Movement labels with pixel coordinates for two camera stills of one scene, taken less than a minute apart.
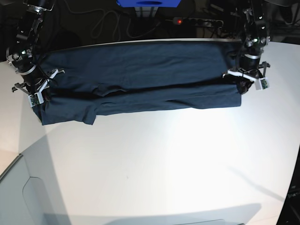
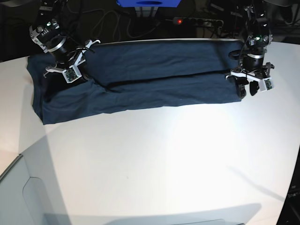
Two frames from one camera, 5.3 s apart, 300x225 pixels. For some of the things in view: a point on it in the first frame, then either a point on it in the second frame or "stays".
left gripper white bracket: (46, 93) to (71, 73)
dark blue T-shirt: (81, 82) stays
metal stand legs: (146, 11) stays
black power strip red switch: (204, 22) stays
